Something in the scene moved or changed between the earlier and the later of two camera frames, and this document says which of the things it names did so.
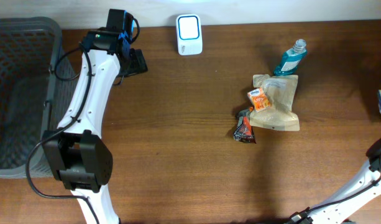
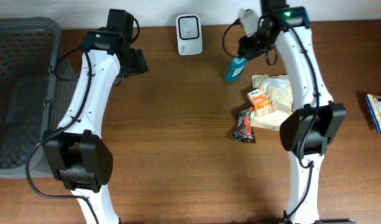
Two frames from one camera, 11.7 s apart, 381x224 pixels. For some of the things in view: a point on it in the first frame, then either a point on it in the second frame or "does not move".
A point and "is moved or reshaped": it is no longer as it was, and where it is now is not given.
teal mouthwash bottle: x=291 y=58 is moved or reshaped
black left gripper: x=124 y=74 does not move
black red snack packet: x=243 y=132 does not move
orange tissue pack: x=259 y=99 does not move
